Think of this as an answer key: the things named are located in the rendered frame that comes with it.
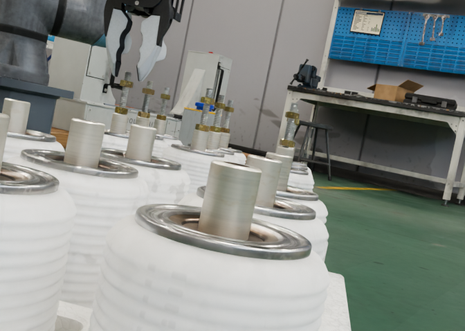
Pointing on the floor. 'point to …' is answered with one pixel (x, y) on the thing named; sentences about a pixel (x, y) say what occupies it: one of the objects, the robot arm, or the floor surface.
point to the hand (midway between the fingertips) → (126, 68)
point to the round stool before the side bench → (314, 145)
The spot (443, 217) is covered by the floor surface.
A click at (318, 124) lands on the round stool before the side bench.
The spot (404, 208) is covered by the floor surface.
